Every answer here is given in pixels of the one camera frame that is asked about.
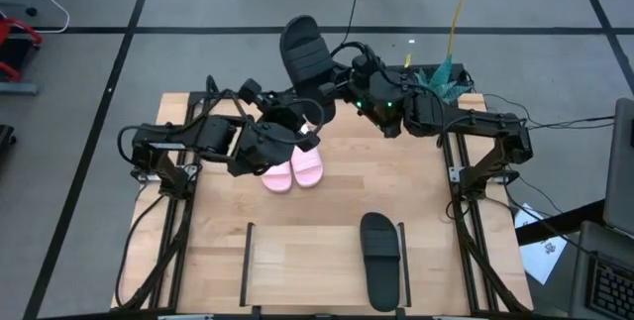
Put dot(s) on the black aluminium table frame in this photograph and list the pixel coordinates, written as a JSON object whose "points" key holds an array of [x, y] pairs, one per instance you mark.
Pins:
{"points": [[195, 96]]}

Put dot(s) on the wooden shelf with black legs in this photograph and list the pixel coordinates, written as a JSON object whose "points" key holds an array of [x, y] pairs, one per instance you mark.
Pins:
{"points": [[307, 265]]}

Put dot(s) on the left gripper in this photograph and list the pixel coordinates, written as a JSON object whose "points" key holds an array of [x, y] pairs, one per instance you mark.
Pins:
{"points": [[265, 146]]}

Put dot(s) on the yellow tape tag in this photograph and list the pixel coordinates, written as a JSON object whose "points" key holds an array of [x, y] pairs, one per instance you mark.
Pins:
{"points": [[407, 60]]}

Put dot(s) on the grey laptop lid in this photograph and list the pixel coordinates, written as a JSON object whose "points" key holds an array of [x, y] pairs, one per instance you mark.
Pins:
{"points": [[621, 171]]}

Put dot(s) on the pink slide sandal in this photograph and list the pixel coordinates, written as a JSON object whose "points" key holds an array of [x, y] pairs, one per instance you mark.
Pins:
{"points": [[309, 166], [278, 179]]}

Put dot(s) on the grey laptop with keyboard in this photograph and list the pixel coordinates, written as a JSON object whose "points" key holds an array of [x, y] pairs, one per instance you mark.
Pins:
{"points": [[609, 285]]}

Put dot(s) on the white paper sheet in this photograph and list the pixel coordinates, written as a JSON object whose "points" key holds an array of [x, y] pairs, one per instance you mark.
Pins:
{"points": [[540, 255]]}

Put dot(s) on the silver mounting bracket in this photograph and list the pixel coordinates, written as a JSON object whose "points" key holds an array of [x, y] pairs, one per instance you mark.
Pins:
{"points": [[455, 174]]}

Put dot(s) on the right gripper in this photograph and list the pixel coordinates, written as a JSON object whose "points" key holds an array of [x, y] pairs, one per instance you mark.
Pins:
{"points": [[381, 102]]}

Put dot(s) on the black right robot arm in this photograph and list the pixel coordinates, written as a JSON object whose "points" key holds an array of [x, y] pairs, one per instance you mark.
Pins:
{"points": [[475, 122]]}

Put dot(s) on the black slide sandal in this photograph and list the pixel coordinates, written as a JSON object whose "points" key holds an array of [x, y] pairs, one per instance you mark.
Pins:
{"points": [[380, 260], [304, 52]]}

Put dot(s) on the snake plant in white pot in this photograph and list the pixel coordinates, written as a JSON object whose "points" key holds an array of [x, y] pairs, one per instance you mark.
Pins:
{"points": [[441, 82]]}

